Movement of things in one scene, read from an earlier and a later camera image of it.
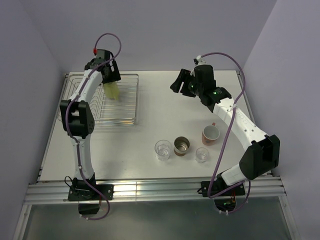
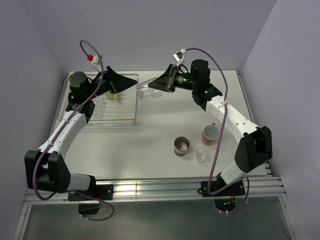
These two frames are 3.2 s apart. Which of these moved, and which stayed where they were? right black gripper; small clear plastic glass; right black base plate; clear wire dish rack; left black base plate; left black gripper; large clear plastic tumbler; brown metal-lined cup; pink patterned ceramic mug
Moved: right black gripper; large clear plastic tumbler; left black gripper
Stayed: clear wire dish rack; left black base plate; small clear plastic glass; right black base plate; pink patterned ceramic mug; brown metal-lined cup
